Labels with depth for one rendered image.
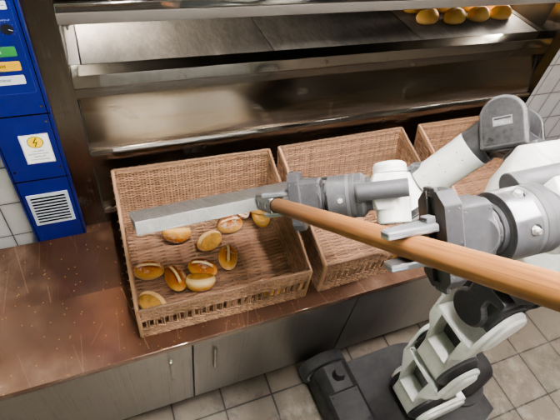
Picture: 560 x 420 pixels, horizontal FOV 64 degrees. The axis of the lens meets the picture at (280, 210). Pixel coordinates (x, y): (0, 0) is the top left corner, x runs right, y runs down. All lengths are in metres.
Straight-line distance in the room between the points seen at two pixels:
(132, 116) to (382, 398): 1.38
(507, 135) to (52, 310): 1.35
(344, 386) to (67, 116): 1.35
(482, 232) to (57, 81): 1.14
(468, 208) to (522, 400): 1.93
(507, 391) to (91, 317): 1.80
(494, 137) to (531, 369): 1.64
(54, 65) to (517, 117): 1.12
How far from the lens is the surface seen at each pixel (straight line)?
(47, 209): 1.64
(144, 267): 1.54
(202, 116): 1.50
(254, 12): 1.20
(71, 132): 1.48
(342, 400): 1.87
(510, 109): 1.07
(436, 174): 1.12
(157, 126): 1.48
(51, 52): 1.34
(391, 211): 0.86
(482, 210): 0.56
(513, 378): 2.45
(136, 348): 1.47
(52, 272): 1.67
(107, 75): 1.38
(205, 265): 1.53
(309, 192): 0.89
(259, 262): 1.61
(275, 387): 2.04
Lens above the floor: 1.89
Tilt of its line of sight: 47 degrees down
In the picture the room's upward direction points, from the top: 11 degrees clockwise
